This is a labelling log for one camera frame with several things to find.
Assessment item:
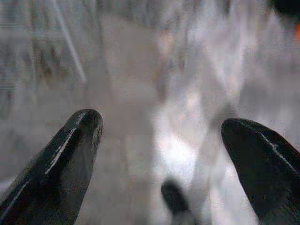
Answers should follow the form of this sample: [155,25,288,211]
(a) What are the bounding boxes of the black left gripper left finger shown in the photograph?
[0,108,104,225]

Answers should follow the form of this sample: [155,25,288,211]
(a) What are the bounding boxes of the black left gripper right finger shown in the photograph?
[221,117,300,225]

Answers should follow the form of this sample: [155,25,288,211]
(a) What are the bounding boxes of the light blue plastic table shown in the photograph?
[161,178,196,225]

